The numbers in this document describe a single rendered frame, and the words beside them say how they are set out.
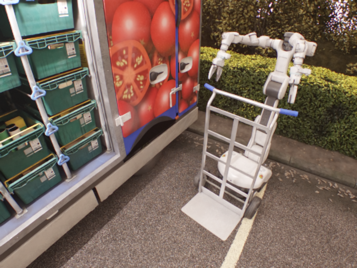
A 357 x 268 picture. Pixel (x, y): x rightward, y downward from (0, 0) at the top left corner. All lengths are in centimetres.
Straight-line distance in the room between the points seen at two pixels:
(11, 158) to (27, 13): 90
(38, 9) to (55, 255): 199
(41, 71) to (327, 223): 294
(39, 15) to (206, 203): 218
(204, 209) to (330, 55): 447
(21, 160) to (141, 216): 126
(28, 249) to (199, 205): 160
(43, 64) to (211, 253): 199
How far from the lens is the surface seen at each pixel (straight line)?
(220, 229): 209
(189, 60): 252
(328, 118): 335
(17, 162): 158
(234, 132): 161
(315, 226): 250
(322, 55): 536
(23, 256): 185
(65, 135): 165
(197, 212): 216
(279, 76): 219
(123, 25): 162
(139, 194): 235
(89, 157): 188
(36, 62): 146
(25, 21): 145
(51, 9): 151
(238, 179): 211
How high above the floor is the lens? 180
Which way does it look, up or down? 34 degrees down
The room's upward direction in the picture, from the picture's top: straight up
